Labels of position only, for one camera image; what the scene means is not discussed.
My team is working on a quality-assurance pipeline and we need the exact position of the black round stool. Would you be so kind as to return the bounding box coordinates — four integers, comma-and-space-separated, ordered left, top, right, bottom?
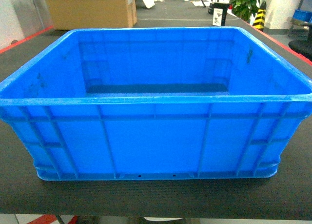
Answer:
288, 40, 312, 60

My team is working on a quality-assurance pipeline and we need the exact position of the small blue bin on rack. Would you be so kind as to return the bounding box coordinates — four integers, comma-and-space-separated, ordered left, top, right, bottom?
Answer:
292, 9, 312, 22

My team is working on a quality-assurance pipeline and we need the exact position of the large blue plastic crate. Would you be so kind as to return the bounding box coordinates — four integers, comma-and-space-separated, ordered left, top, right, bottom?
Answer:
0, 27, 312, 181

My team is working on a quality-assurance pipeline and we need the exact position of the green potted plant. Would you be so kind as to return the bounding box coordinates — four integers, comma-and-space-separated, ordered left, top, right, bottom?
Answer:
230, 0, 263, 21

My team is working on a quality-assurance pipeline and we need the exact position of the yellow black striped bollard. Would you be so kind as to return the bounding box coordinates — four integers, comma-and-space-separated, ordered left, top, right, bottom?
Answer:
252, 1, 267, 31

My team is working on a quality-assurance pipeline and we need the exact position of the large cardboard box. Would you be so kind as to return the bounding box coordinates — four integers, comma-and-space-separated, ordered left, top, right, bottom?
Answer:
45, 0, 137, 30

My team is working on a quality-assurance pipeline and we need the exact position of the black white sign stand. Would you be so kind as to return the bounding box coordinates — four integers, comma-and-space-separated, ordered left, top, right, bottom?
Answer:
208, 2, 230, 26

